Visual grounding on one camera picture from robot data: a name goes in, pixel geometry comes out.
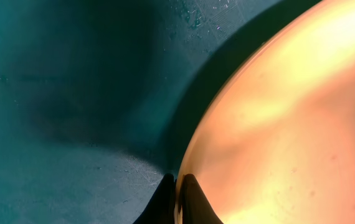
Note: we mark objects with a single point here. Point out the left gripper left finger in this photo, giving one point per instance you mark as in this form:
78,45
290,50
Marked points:
160,208

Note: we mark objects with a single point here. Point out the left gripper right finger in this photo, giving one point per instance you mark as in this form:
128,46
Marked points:
193,204

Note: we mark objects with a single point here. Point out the yellow plate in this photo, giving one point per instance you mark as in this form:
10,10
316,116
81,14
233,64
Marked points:
277,145

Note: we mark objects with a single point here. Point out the teal plastic tray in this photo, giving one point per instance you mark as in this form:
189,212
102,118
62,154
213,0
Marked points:
99,98

